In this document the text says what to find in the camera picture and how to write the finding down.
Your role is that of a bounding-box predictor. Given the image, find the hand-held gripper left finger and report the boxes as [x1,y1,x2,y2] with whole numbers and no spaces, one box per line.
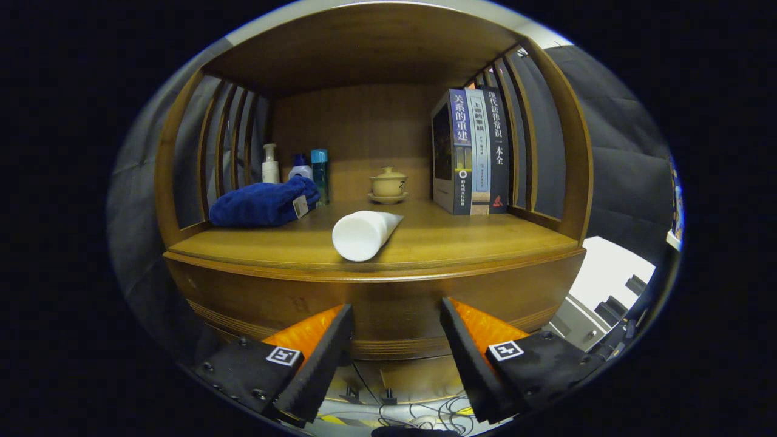
[194,303,355,424]

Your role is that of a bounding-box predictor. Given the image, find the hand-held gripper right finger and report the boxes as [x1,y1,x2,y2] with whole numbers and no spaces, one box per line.
[440,297,606,424]

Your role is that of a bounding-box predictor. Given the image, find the wooden drawer with black knob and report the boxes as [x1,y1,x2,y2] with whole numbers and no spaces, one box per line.
[167,252,586,360]

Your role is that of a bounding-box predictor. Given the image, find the white cream tube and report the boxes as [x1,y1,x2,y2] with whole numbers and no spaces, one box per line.
[331,210,405,263]

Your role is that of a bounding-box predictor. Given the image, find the wooden countertop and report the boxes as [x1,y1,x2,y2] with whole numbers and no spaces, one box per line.
[164,199,586,283]

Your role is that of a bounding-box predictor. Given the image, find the wooden cabinet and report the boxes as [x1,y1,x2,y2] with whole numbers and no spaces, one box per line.
[153,3,594,407]

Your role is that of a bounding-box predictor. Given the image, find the blue folded towel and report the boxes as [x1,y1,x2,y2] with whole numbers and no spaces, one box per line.
[208,176,321,228]

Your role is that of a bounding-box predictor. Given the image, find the teal bottle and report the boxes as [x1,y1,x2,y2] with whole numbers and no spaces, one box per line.
[310,149,330,206]

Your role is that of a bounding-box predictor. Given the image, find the white bottle with blue cap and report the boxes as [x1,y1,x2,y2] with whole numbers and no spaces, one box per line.
[288,154,314,181]

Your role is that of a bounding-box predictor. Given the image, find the beige lidded teacup with saucer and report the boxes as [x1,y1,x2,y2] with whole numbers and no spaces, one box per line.
[368,166,409,205]

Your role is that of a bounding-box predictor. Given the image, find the white pump bottle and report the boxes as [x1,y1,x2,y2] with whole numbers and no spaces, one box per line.
[262,143,281,185]

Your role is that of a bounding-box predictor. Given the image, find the pale spine book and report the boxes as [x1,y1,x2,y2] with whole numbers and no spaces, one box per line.
[464,88,491,215]

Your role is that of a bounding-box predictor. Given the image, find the blue spine book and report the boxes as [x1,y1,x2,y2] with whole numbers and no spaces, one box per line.
[431,89,473,216]

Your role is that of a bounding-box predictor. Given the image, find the black spine book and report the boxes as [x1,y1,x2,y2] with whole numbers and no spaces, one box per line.
[481,85,511,214]

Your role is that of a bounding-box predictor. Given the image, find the black floor cables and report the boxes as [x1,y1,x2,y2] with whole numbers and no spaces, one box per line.
[340,364,480,436]

